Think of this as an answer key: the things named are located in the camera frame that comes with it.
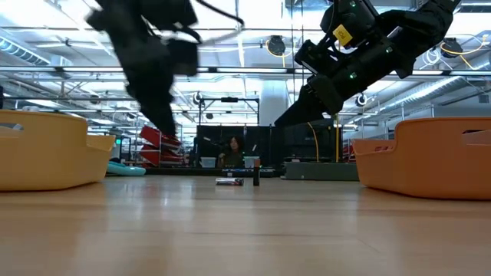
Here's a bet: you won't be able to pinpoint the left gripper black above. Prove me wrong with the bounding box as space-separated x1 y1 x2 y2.
87 7 178 136

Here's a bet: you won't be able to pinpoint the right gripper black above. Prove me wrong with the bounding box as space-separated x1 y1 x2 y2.
273 36 404 127

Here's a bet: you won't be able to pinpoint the red storage bin rack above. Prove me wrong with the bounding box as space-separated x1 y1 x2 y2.
138 125 184 168

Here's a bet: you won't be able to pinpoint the white building column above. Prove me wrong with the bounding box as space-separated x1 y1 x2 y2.
259 79 292 127

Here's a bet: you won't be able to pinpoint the yellow pole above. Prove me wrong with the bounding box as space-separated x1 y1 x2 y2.
334 113 341 163

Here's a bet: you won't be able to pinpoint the black partition panels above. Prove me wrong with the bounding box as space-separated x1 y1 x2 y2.
196 124 285 169

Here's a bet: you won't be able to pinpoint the light blue calculator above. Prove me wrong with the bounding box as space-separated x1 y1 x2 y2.
106 160 147 177

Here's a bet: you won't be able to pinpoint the black metal stand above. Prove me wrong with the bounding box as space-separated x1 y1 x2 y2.
198 97 261 127

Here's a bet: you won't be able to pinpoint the person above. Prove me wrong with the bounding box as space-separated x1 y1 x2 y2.
217 135 246 169

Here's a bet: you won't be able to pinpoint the yellow plastic bin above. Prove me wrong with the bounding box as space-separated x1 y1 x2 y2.
0 110 117 192

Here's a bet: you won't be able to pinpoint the orange plastic bin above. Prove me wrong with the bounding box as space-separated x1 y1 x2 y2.
351 117 491 201

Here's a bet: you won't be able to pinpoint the yellow hanging cord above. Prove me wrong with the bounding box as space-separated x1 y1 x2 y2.
306 121 320 163

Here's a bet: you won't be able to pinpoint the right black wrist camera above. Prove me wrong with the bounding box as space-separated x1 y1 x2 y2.
294 0 379 76

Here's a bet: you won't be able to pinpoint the black ceiling cable reel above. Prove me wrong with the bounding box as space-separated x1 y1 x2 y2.
267 34 287 57
440 37 464 59

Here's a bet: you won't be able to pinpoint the silver ventilation duct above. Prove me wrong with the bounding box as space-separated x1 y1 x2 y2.
377 74 491 116

